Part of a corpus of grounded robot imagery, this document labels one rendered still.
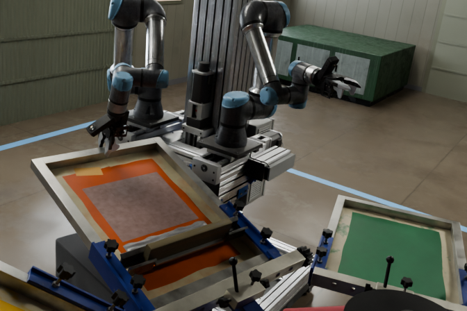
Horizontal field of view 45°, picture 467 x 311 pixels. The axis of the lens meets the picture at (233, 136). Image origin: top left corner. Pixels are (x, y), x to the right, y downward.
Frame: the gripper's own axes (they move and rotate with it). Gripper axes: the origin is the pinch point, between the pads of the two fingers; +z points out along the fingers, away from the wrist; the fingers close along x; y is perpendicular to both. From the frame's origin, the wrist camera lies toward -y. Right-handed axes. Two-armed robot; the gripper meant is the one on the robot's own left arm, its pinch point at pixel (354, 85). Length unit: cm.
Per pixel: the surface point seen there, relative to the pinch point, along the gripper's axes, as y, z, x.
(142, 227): 44, -19, 80
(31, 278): 20, 23, 127
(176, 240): 40, 1, 77
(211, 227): 42, -2, 61
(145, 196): 42, -34, 71
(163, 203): 44, -30, 66
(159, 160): 39, -55, 55
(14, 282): 19, 23, 131
